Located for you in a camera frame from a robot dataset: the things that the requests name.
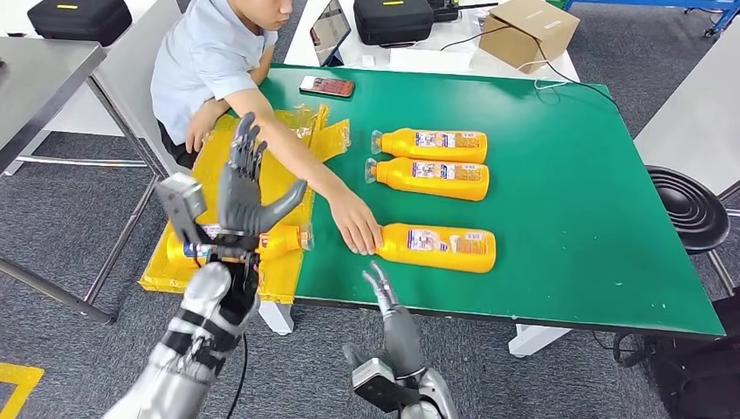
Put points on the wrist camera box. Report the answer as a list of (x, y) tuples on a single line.
[(381, 387), (182, 202)]

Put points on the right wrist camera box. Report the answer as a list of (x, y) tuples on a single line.
[(381, 387)]

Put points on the person's left forearm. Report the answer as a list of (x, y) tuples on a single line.
[(219, 107)]

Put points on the yellow taped cardboard sheet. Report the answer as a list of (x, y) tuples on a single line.
[(191, 272)]

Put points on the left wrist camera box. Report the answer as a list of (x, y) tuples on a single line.
[(182, 202)]

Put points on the black round stool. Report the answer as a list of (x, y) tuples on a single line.
[(688, 208)]

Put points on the white table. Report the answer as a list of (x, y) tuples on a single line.
[(457, 35)]

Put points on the person's left hand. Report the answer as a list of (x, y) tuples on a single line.
[(199, 127)]

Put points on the black carry case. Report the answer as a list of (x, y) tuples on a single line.
[(393, 23), (81, 20)]

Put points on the person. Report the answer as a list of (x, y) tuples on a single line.
[(202, 58)]

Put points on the person's right forearm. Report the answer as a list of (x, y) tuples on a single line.
[(289, 150)]

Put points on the steel table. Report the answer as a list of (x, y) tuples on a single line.
[(40, 75)]

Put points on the black tablet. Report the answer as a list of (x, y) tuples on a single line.
[(329, 29)]

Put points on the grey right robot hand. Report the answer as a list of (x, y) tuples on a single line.
[(404, 341)]

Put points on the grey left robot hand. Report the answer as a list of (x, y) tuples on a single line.
[(243, 196)]

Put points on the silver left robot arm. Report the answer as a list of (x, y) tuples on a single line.
[(173, 376)]

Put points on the smartphone with red case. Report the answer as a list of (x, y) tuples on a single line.
[(329, 87)]

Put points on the light grey table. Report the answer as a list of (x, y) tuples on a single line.
[(121, 75)]

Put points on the cardboard box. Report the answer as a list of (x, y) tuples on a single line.
[(520, 35)]

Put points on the person's right hand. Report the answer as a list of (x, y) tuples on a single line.
[(355, 222)]

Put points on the orange detergent bottle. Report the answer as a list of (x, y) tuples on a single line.
[(399, 176), (399, 143), (277, 243), (404, 257)]

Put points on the black bag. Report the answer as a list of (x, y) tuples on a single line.
[(705, 370)]

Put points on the green table mat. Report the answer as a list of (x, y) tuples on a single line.
[(549, 202)]

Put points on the small white charger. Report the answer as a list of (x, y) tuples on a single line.
[(367, 60)]

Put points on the blue metal rack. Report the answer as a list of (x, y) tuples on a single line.
[(647, 3)]

